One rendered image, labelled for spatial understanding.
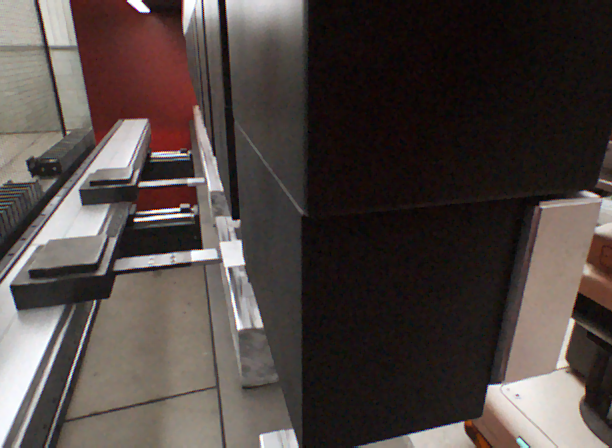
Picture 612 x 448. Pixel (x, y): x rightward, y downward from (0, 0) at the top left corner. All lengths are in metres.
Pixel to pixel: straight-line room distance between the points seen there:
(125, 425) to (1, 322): 1.27
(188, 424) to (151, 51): 1.94
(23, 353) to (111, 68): 2.31
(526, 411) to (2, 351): 1.35
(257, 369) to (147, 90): 2.31
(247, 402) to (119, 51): 2.38
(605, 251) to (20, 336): 1.13
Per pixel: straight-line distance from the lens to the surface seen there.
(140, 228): 1.24
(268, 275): 0.16
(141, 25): 2.75
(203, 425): 1.79
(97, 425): 1.91
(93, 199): 1.00
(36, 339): 0.59
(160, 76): 2.74
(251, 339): 0.56
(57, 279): 0.62
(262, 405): 0.59
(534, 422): 1.53
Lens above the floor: 1.29
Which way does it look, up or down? 22 degrees down
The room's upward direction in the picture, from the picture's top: straight up
